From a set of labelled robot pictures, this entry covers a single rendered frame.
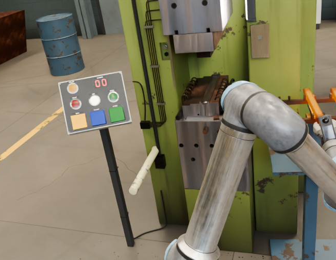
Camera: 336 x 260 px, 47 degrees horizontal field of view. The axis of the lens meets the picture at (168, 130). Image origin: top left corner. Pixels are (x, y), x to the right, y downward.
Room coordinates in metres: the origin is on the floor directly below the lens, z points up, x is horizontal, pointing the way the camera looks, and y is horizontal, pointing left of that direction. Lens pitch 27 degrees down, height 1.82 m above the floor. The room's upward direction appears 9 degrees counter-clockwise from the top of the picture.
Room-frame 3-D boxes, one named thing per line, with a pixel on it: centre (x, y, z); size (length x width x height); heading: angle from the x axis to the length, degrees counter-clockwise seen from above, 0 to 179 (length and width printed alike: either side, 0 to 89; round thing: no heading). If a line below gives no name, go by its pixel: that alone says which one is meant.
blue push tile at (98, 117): (1.88, 0.35, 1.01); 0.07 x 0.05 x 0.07; 96
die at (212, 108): (2.11, -0.26, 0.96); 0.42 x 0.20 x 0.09; 161
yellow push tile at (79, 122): (1.87, 0.45, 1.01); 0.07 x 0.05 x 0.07; 96
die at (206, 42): (2.11, -0.26, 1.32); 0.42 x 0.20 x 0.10; 161
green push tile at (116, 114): (1.89, 0.26, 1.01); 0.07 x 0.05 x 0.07; 96
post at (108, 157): (2.01, 0.36, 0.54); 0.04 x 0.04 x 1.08; 71
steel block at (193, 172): (2.10, -0.31, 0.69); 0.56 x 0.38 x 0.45; 161
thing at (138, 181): (1.93, 0.17, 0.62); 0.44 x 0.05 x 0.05; 161
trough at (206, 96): (2.10, -0.28, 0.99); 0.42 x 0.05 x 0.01; 161
